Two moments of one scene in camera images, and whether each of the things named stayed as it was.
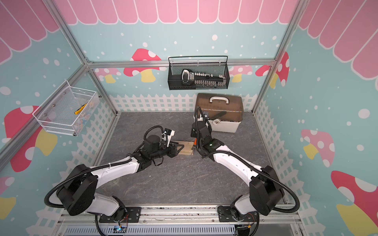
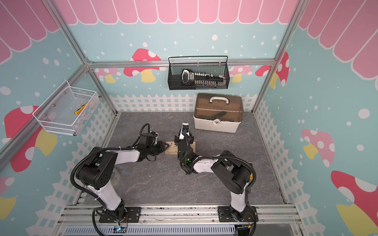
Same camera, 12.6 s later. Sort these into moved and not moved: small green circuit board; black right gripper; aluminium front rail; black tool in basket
Moved: black right gripper
Not moved: small green circuit board; aluminium front rail; black tool in basket
